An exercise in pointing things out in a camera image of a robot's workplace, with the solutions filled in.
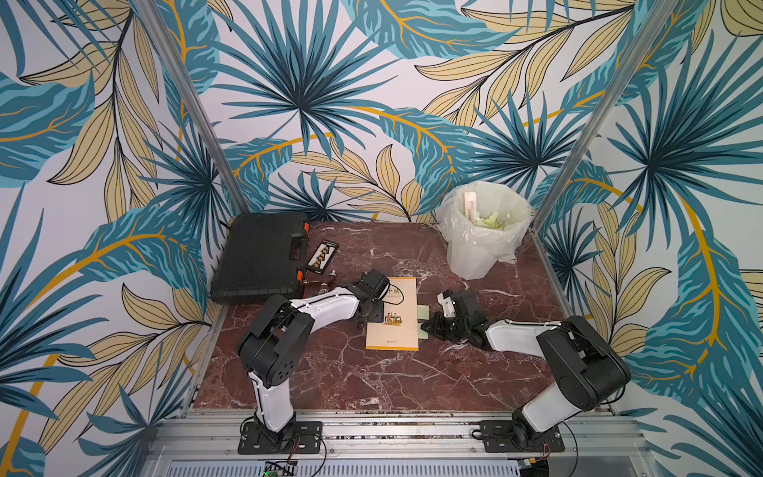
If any orange children's book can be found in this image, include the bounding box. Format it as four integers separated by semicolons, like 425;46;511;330
366;277;418;351

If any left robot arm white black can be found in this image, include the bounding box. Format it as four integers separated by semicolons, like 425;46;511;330
236;270;391;440

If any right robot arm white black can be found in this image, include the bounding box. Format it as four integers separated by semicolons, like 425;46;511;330
420;290;631;453

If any green sticky note bottom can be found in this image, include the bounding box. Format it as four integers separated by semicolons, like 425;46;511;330
417;324;429;340

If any green sticky note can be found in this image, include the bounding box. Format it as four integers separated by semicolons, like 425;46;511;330
416;305;429;322
417;324;429;340

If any green sticky note middle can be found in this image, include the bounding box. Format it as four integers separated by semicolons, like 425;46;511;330
416;305;429;322

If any white trash bin with bag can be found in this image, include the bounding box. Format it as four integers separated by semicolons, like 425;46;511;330
435;181;534;280

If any black plastic tool case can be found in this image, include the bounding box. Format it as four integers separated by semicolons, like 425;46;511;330
210;213;310;305

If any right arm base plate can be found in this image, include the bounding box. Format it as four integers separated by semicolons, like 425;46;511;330
471;421;565;455

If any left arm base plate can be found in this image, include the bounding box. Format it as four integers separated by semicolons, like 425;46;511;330
236;421;323;455

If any aluminium rail frame front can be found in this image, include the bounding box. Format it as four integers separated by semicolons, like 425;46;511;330
140;409;660;476

